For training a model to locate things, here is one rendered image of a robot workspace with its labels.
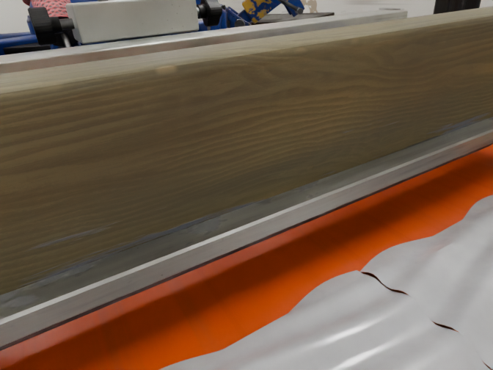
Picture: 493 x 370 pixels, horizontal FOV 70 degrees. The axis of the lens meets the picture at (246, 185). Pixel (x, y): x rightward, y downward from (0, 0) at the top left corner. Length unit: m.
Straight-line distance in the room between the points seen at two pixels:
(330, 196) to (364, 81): 0.06
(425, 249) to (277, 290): 0.08
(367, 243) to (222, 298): 0.08
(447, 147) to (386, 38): 0.08
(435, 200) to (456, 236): 0.05
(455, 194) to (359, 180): 0.10
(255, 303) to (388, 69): 0.13
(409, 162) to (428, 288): 0.07
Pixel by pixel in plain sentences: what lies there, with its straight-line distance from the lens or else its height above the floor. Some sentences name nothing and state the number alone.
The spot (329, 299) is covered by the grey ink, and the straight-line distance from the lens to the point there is 0.17.
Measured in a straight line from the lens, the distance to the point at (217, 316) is 0.17.
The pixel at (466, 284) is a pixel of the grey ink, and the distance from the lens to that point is 0.19.
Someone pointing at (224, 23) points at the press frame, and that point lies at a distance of 0.82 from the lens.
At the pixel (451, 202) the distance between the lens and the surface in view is 0.25.
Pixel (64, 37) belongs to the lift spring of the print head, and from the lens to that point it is 0.57.
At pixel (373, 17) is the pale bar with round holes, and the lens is 0.52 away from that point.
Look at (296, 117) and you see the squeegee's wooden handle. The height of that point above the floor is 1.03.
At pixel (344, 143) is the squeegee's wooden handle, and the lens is 0.18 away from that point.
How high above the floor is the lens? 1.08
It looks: 29 degrees down
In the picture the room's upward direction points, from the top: 4 degrees counter-clockwise
